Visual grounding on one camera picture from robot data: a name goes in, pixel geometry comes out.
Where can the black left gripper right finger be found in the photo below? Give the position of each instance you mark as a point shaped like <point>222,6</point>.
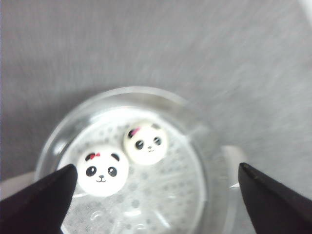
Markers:
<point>273,207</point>

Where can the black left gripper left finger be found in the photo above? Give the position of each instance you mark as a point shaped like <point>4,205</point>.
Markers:
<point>41,207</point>

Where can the panda bun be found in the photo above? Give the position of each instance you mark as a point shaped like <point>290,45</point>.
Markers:
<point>146,142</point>
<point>102,170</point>

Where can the stainless steel steamer pot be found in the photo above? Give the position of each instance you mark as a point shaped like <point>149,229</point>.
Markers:
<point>193,190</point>

